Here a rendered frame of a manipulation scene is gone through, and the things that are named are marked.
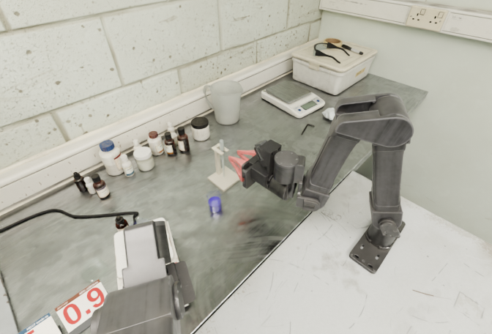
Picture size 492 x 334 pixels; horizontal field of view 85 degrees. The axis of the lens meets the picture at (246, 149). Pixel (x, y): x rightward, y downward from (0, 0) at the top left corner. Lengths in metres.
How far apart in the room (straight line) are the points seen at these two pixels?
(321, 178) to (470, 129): 1.18
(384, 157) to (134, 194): 0.71
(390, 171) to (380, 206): 0.10
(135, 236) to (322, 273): 0.49
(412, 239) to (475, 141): 0.95
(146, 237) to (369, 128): 0.40
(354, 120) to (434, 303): 0.48
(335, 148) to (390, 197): 0.18
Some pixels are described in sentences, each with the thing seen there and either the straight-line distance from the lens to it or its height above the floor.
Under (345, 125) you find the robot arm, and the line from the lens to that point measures 0.51.
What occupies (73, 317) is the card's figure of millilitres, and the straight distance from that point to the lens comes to 0.76.
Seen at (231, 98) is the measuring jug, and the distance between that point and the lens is 1.07.
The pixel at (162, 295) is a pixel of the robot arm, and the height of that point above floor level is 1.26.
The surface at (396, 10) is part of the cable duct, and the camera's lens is 1.59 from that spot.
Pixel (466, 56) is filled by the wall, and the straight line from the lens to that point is 1.60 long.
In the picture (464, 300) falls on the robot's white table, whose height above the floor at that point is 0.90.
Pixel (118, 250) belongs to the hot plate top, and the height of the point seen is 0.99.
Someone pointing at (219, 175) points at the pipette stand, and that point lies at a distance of 0.91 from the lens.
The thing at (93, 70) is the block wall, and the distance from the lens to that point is 0.98.
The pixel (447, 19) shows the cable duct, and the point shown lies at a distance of 1.54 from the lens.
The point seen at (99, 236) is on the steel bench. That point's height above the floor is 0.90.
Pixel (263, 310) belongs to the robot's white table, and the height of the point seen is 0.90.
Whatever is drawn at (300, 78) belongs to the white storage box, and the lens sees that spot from 1.50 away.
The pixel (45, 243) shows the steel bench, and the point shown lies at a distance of 0.93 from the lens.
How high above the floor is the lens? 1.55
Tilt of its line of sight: 40 degrees down
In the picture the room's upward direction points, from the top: straight up
